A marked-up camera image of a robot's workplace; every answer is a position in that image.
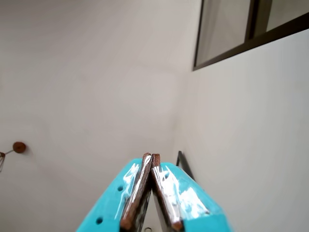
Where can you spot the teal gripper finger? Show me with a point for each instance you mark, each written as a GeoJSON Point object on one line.
{"type": "Point", "coordinates": [113, 198]}
{"type": "Point", "coordinates": [193, 203]}

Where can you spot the dark framed window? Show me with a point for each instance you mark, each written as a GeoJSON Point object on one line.
{"type": "Point", "coordinates": [251, 36]}

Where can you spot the brown round ceiling rose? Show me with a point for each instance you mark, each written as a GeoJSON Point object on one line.
{"type": "Point", "coordinates": [19, 147]}

